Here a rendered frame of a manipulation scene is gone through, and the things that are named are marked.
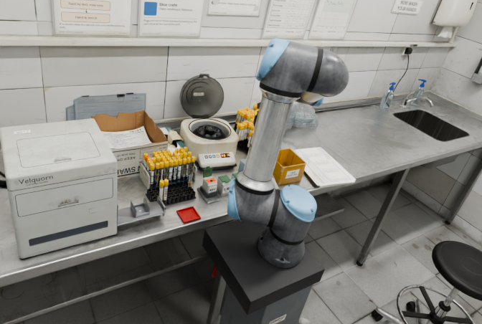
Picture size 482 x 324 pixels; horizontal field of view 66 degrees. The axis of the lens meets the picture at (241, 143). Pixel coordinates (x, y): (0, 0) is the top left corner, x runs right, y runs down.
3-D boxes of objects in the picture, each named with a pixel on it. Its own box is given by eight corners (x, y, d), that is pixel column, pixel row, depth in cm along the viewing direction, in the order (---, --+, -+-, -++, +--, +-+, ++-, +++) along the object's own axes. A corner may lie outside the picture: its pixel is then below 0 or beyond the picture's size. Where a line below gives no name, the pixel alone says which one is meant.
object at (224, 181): (221, 196, 149) (223, 183, 146) (215, 189, 153) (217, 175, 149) (229, 194, 151) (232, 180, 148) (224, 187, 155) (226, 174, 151)
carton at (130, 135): (107, 182, 145) (107, 149, 137) (90, 145, 165) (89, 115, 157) (167, 170, 158) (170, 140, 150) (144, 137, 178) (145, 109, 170)
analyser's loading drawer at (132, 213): (105, 231, 120) (105, 219, 118) (100, 218, 125) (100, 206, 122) (165, 216, 131) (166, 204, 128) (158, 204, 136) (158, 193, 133)
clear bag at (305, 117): (290, 127, 214) (295, 106, 208) (280, 115, 228) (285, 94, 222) (321, 129, 220) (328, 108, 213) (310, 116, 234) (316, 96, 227)
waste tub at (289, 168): (277, 186, 162) (282, 168, 157) (261, 169, 171) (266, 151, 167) (301, 181, 169) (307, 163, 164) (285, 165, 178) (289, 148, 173)
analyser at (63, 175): (19, 261, 107) (4, 178, 93) (11, 203, 126) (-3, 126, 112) (125, 233, 124) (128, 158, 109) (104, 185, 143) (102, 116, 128)
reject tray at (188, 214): (183, 224, 132) (183, 221, 132) (176, 211, 137) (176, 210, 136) (201, 218, 136) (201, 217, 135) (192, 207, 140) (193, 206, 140)
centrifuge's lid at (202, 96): (183, 74, 168) (178, 69, 175) (180, 125, 178) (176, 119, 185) (227, 74, 177) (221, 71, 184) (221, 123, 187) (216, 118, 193)
